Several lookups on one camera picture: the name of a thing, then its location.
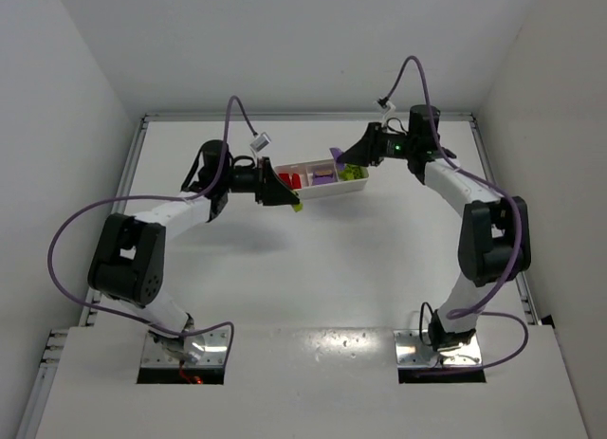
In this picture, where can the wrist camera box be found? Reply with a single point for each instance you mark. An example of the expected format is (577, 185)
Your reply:
(259, 143)
(386, 107)

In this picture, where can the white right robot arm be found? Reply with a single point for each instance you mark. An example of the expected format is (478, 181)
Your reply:
(494, 242)

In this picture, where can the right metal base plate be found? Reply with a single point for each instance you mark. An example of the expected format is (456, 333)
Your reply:
(413, 352)

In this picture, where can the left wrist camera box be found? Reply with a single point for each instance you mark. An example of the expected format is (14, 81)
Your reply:
(259, 143)

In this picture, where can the red rectangular lego brick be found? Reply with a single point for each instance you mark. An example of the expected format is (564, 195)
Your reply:
(295, 181)

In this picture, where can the purple flower lego brick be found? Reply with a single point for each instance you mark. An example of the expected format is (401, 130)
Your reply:
(319, 181)

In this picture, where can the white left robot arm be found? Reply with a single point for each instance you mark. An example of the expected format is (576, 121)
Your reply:
(128, 264)

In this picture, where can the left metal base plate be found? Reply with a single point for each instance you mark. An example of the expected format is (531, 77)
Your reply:
(206, 351)

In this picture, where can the white three-compartment tray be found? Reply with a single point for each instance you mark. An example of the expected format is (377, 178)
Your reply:
(305, 171)

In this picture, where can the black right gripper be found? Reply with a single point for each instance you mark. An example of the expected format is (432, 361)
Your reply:
(372, 144)

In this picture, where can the purple rounded lego brick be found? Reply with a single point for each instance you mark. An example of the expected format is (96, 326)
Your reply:
(336, 154)

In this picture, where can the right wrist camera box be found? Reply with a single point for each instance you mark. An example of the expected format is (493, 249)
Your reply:
(386, 107)

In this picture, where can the green studded lego brick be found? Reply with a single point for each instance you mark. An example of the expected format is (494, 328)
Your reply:
(358, 171)

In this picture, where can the metal base plate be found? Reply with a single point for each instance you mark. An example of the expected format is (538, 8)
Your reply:
(413, 352)
(206, 351)

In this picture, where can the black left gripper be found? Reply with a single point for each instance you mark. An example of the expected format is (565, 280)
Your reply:
(264, 181)

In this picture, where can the purple butterfly lego brick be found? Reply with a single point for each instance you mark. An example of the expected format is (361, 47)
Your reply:
(323, 173)

